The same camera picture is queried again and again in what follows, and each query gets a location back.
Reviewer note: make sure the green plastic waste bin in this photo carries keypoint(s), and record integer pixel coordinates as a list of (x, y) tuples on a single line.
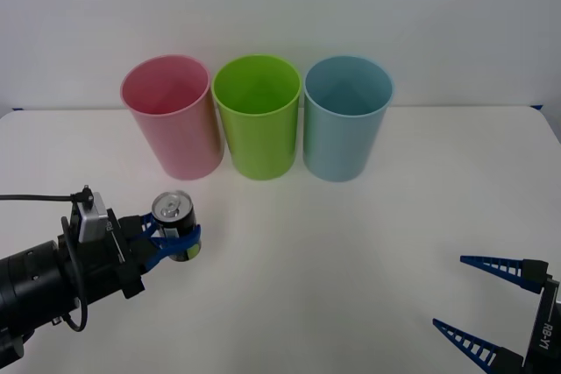
[(258, 142)]

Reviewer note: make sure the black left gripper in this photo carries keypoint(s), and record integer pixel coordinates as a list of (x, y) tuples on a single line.
[(101, 264)]

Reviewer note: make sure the pale blue plastic waste bin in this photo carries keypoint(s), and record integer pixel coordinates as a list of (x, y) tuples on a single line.
[(342, 146)]

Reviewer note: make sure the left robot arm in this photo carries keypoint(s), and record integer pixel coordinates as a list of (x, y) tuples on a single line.
[(26, 282)]

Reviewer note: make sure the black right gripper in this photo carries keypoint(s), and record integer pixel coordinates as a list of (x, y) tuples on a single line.
[(548, 330)]

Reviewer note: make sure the pink plastic waste bin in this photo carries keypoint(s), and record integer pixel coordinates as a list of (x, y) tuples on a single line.
[(175, 137)]

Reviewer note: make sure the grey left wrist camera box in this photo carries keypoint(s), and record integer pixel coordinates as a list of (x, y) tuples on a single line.
[(92, 220)]

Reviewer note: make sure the black drink can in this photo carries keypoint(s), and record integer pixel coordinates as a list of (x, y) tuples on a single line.
[(175, 216)]

